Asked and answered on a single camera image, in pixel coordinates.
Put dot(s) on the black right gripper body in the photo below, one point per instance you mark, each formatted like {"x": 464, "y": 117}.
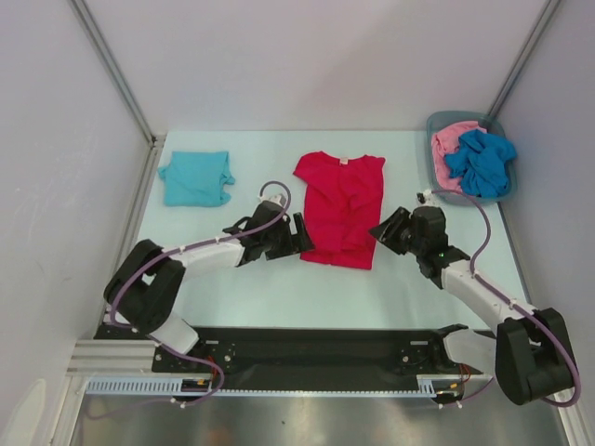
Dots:
{"x": 403, "y": 233}

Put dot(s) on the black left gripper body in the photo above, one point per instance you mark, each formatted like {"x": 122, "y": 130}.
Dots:
{"x": 274, "y": 242}

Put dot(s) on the red t-shirt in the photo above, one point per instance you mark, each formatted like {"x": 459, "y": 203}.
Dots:
{"x": 343, "y": 201}

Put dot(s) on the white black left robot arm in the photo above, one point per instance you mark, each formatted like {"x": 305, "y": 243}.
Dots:
{"x": 144, "y": 289}

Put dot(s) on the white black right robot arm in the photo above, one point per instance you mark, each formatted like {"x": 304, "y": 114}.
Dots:
{"x": 528, "y": 351}

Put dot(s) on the dark blue t-shirt in basket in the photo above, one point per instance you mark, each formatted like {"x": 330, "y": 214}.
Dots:
{"x": 480, "y": 164}

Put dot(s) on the folded light blue t-shirt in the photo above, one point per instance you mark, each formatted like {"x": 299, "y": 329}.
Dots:
{"x": 196, "y": 179}

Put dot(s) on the grey plastic laundry basket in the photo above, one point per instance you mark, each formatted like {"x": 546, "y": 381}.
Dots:
{"x": 443, "y": 130}

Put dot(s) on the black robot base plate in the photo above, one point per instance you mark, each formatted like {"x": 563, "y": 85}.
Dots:
{"x": 417, "y": 351}

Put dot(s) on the light blue cable duct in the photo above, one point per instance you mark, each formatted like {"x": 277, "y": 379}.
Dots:
{"x": 405, "y": 387}

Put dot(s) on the aluminium frame rail front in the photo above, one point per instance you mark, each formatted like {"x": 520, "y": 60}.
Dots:
{"x": 111, "y": 358}

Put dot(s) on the aluminium frame post right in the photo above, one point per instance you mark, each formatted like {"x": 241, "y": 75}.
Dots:
{"x": 544, "y": 19}

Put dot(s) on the aluminium frame post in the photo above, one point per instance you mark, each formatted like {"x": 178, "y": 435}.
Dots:
{"x": 101, "y": 46}
{"x": 544, "y": 19}

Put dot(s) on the aluminium frame post left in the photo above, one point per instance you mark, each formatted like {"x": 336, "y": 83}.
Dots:
{"x": 101, "y": 46}

